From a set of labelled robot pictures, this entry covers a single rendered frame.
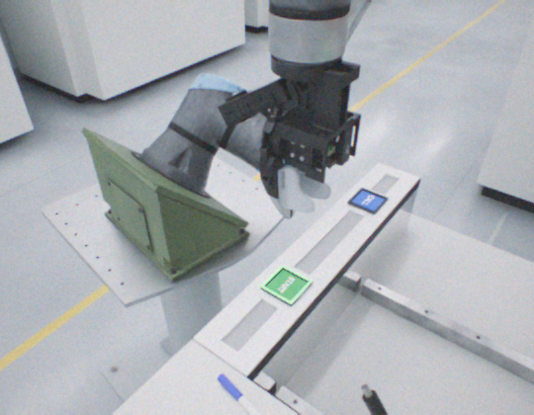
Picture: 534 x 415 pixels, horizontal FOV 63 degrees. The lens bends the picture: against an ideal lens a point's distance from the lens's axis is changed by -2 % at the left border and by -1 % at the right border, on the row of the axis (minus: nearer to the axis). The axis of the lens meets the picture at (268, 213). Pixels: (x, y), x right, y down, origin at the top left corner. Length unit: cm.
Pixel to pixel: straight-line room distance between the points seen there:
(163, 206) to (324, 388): 39
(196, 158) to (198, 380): 48
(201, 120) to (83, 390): 117
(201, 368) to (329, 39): 40
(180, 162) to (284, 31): 53
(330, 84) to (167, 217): 45
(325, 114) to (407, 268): 54
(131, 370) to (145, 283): 90
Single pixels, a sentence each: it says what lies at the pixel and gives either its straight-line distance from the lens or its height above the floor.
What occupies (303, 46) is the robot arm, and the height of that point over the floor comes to 133.
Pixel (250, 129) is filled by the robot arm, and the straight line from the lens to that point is 89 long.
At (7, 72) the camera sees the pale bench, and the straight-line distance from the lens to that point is 318.
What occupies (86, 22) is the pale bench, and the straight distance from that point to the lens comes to 340.
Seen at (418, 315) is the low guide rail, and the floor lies 84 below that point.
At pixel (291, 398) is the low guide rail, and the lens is 69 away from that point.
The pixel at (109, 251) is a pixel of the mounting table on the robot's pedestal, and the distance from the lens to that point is 98.
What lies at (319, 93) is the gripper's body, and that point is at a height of 128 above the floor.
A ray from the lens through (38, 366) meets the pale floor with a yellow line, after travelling 192.
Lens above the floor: 146
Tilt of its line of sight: 39 degrees down
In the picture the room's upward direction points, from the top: straight up
